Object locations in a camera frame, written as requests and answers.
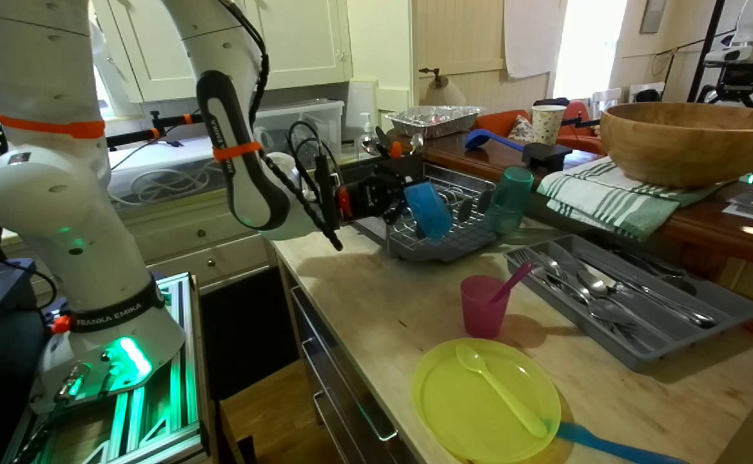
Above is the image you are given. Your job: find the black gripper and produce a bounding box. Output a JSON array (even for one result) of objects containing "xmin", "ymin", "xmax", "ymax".
[{"xmin": 337, "ymin": 154, "xmax": 416, "ymax": 225}]

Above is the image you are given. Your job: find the blue plastic bowl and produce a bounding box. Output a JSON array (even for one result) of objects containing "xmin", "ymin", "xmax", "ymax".
[{"xmin": 403, "ymin": 179, "xmax": 457, "ymax": 246}]

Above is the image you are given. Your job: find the grey steel drying rack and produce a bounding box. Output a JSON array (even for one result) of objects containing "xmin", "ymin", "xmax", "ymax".
[{"xmin": 385, "ymin": 162, "xmax": 569, "ymax": 265}]

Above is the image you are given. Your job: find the large wooden bowl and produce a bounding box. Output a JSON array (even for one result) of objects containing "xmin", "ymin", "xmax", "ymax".
[{"xmin": 598, "ymin": 100, "xmax": 753, "ymax": 193}]

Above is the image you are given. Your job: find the clear soap pump bottle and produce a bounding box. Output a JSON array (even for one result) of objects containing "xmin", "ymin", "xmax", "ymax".
[{"xmin": 359, "ymin": 111, "xmax": 381, "ymax": 157}]

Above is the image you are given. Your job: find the aluminium foil tray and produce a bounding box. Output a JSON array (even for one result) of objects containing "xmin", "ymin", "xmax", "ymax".
[{"xmin": 389, "ymin": 103, "xmax": 484, "ymax": 145}]

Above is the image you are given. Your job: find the teal plastic cup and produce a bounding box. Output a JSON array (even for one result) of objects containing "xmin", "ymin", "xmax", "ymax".
[{"xmin": 483, "ymin": 165, "xmax": 540, "ymax": 241}]

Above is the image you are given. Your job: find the dark blue round spoon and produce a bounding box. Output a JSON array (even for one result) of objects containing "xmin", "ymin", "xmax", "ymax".
[{"xmin": 462, "ymin": 127, "xmax": 532, "ymax": 157}]

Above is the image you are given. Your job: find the clear plastic storage bin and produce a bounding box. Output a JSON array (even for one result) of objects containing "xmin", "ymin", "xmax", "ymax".
[{"xmin": 255, "ymin": 99, "xmax": 349, "ymax": 161}]

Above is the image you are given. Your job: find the pink plastic cup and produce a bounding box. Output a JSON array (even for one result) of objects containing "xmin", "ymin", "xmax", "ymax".
[{"xmin": 458, "ymin": 273, "xmax": 513, "ymax": 340}]

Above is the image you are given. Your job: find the pink plastic spoon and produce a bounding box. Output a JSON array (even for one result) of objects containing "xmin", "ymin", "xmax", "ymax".
[{"xmin": 487, "ymin": 258, "xmax": 537, "ymax": 305}]

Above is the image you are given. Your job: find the patterned paper cup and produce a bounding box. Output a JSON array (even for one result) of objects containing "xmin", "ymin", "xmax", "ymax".
[{"xmin": 529, "ymin": 103, "xmax": 569, "ymax": 147}]

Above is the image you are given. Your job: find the white hanging cloth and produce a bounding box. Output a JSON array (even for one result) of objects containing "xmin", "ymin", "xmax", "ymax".
[{"xmin": 504, "ymin": 0, "xmax": 569, "ymax": 84}]

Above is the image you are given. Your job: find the metal spoon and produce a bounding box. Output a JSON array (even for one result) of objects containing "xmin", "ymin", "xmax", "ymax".
[
  {"xmin": 651, "ymin": 294, "xmax": 723, "ymax": 332},
  {"xmin": 540, "ymin": 255, "xmax": 621, "ymax": 305}
]

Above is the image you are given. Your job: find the green striped towel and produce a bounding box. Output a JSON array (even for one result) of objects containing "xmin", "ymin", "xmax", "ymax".
[{"xmin": 533, "ymin": 154, "xmax": 724, "ymax": 246}]

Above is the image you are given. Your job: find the yellow plastic spoon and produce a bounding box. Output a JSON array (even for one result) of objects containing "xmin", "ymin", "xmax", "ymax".
[{"xmin": 455, "ymin": 343, "xmax": 553, "ymax": 441}]

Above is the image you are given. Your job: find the white base cabinet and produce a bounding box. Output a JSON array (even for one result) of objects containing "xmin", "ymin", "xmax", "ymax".
[{"xmin": 105, "ymin": 184, "xmax": 330, "ymax": 298}]

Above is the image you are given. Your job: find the yellow-green plastic plate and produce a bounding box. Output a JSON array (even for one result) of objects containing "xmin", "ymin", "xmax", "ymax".
[{"xmin": 411, "ymin": 336, "xmax": 565, "ymax": 464}]

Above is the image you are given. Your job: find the grey cutlery tray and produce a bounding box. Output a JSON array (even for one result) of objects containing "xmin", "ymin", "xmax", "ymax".
[{"xmin": 504, "ymin": 232, "xmax": 753, "ymax": 374}]

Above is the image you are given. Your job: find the dark wooden side table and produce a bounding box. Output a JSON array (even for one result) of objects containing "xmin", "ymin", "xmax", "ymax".
[{"xmin": 424, "ymin": 127, "xmax": 753, "ymax": 280}]

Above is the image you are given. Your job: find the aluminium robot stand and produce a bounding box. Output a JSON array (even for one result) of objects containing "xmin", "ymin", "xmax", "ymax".
[{"xmin": 0, "ymin": 270, "xmax": 216, "ymax": 464}]

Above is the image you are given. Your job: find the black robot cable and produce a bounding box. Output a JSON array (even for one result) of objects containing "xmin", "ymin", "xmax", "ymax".
[{"xmin": 284, "ymin": 120, "xmax": 345, "ymax": 254}]

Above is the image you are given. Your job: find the orange strap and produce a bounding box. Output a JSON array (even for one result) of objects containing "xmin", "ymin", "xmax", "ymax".
[
  {"xmin": 211, "ymin": 139, "xmax": 265, "ymax": 165},
  {"xmin": 0, "ymin": 100, "xmax": 108, "ymax": 142}
]

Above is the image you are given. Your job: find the metal drawer handle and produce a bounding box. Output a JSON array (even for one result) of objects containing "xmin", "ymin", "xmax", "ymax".
[
  {"xmin": 287, "ymin": 286, "xmax": 403, "ymax": 447},
  {"xmin": 299, "ymin": 338, "xmax": 373, "ymax": 464}
]

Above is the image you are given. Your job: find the white wall cabinet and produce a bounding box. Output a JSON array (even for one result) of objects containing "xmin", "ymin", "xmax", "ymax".
[{"xmin": 90, "ymin": 0, "xmax": 357, "ymax": 108}]

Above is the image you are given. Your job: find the blue plastic utensil handle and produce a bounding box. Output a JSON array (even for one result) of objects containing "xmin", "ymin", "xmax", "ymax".
[{"xmin": 555, "ymin": 420, "xmax": 694, "ymax": 464}]

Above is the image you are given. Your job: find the black camera on tripod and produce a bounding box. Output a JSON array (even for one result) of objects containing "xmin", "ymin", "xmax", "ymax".
[{"xmin": 689, "ymin": 0, "xmax": 753, "ymax": 111}]

